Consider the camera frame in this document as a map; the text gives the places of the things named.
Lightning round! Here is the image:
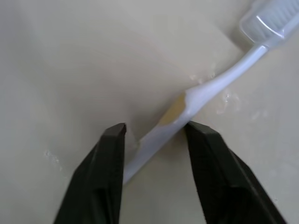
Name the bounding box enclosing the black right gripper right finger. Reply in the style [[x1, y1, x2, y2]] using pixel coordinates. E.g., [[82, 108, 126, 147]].
[[184, 120, 288, 224]]

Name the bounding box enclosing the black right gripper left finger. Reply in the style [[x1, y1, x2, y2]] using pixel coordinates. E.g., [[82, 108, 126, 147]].
[[52, 123, 127, 224]]

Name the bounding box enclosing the white toothbrush with clear cap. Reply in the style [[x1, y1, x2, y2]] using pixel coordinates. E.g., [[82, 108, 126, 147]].
[[122, 0, 299, 185]]

